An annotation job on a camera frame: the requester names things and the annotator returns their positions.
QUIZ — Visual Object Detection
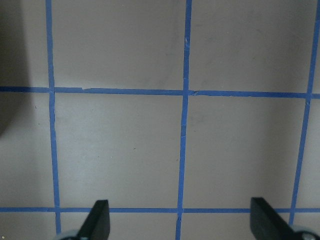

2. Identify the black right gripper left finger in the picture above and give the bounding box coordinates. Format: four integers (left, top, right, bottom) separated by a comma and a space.
75, 200, 111, 240

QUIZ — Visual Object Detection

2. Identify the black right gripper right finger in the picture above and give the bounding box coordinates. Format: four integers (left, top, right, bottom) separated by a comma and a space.
250, 197, 296, 240

